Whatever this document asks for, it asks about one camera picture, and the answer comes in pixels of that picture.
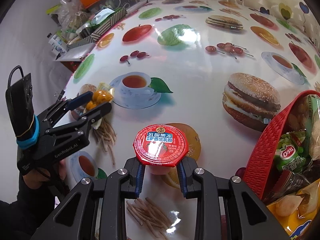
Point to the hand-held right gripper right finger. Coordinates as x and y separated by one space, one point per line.
182 180

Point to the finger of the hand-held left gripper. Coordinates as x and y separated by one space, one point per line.
97 112
80 99

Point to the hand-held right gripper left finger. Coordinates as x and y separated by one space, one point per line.
140 180

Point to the clear packet of orange candies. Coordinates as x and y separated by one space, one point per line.
100 97

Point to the red lid jelly cup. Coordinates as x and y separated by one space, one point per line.
160 140

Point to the red plastic basket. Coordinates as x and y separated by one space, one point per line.
270 140

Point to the black snack packet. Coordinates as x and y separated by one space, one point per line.
292 182

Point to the green pea snack bag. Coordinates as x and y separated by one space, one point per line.
290 155

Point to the yellow chips bag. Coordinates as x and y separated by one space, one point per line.
300 215

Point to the clear peanut bag green label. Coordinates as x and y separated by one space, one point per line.
313 135

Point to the person's left forearm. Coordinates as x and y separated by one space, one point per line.
22 212

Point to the person's left hand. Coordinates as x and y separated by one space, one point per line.
62 171

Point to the white shelf board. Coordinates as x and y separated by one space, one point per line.
75 53

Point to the white carton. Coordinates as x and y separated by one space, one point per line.
58 43

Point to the striped tray box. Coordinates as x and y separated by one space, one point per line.
100 31

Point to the silver foil packet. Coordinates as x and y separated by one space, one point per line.
102 17

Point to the clear cellophane wrap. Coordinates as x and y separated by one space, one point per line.
71 11

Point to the food print tablecloth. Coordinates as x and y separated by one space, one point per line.
195 80

